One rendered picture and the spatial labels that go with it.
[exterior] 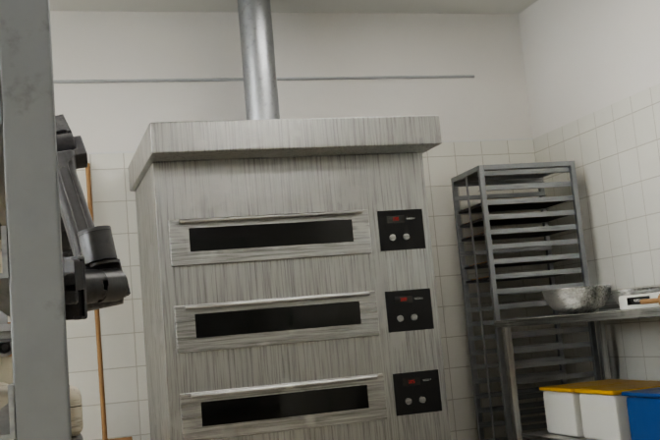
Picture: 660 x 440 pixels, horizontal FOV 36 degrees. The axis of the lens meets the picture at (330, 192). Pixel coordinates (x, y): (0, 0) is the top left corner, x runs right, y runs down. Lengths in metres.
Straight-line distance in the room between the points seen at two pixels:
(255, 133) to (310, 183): 0.47
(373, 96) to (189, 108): 1.24
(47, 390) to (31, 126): 0.15
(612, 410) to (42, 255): 4.82
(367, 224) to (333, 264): 0.29
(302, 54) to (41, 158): 6.09
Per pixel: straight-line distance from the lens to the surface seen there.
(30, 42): 0.63
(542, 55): 7.02
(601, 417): 5.41
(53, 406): 0.60
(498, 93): 7.10
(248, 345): 5.25
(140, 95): 6.41
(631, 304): 5.10
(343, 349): 5.40
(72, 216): 1.92
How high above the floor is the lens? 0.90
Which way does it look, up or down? 8 degrees up
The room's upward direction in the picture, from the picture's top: 5 degrees counter-clockwise
